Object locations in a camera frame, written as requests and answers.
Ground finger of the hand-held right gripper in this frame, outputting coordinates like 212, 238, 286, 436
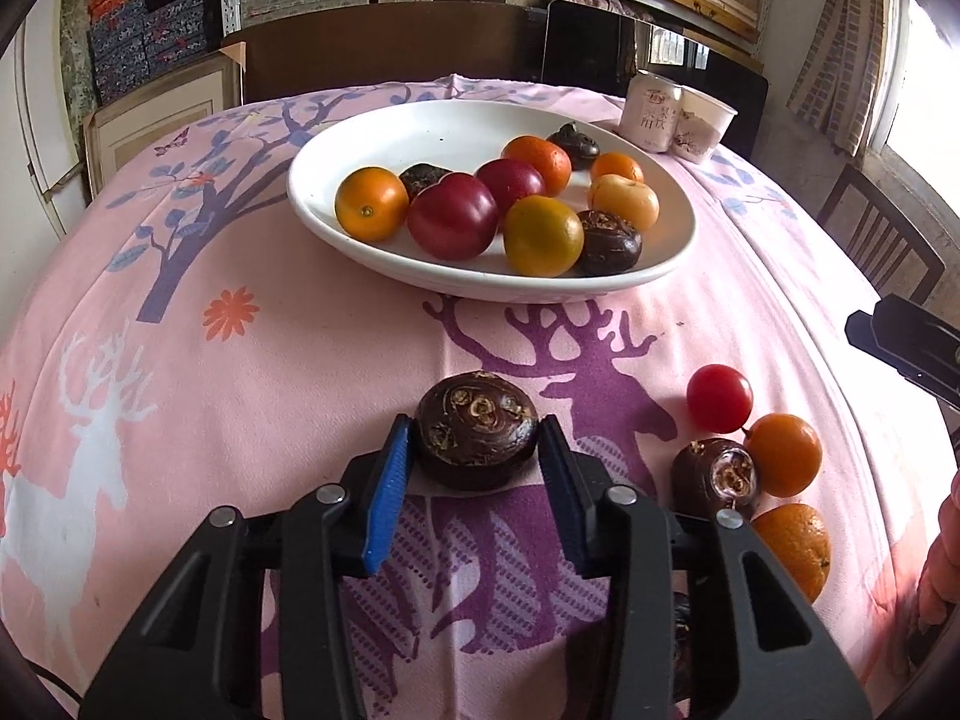
845, 294, 960, 407

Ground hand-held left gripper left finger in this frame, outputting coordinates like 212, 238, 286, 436
79, 414, 413, 720

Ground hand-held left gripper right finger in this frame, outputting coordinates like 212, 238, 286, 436
536, 414, 875, 720

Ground yellow green tangerine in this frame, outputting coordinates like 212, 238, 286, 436
502, 195, 585, 278

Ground large dark red plum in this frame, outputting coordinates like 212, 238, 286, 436
406, 172, 500, 262

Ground round orange kumquat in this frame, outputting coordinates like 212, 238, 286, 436
334, 167, 410, 243

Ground pale orange tangerine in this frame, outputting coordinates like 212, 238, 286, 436
586, 174, 661, 233

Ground small orange kumquat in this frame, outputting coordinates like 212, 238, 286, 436
591, 151, 646, 185

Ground white oval plate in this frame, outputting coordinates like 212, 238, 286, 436
287, 101, 698, 305

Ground person's right hand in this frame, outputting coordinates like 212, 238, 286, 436
919, 457, 960, 623

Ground dark wooden chair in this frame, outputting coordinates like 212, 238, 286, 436
817, 163, 946, 308

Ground smooth orange tangerine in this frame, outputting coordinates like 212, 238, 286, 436
744, 412, 824, 498

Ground pink deer print tablecloth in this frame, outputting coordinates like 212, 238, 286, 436
0, 75, 960, 720

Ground small bright red plum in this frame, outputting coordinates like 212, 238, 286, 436
686, 364, 754, 428

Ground large rough orange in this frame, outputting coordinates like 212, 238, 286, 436
750, 502, 833, 605

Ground bright window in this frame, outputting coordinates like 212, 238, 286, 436
874, 0, 960, 192

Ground white paper cup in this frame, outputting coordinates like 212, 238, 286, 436
671, 84, 740, 164

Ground beige patterned curtain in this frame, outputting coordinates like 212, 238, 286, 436
787, 0, 901, 158

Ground white pink drink can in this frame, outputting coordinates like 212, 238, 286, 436
621, 69, 683, 153

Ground black flat panel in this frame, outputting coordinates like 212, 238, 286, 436
540, 0, 770, 158

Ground brown wooden cabinet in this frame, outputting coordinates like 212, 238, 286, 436
221, 0, 548, 102

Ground white leaning boards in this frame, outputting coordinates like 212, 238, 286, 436
15, 15, 85, 241

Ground stack of blue patterned boxes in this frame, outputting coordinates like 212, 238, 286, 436
88, 0, 226, 107

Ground grey marble slab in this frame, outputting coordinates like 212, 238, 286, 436
60, 0, 102, 121

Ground black cable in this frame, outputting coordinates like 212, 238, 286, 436
15, 658, 83, 706

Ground beige picture frame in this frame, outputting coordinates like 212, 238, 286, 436
82, 45, 245, 200

